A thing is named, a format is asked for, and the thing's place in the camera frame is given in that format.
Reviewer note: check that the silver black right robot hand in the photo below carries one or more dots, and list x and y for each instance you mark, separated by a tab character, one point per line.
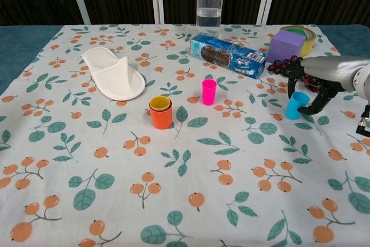
329	70

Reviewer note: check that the light blue plastic cup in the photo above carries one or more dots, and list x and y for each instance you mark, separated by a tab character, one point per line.
293	108

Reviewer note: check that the pink plastic cup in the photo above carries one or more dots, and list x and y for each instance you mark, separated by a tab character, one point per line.
208	93

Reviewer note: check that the yellow plastic cup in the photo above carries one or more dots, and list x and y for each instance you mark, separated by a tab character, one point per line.
160	103

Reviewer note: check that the yellowish tape roll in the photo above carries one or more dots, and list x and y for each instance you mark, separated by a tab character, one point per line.
309	43

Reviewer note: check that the purple foam cube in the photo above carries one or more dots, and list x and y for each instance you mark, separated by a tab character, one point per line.
284	47

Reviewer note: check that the dark purple grape bunch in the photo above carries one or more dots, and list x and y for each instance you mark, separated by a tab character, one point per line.
277	66

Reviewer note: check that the blue biscuit box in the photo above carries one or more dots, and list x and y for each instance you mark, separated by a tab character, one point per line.
225	54

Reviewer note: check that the orange plastic cup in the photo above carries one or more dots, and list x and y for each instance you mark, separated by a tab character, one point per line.
160	119

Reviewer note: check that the white disposable slipper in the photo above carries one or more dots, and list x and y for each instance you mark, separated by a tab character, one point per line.
115	79

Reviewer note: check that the floral printed tablecloth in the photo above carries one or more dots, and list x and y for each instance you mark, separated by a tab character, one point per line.
86	143

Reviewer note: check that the teal table cover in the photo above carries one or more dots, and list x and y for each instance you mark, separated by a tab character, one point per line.
17	44

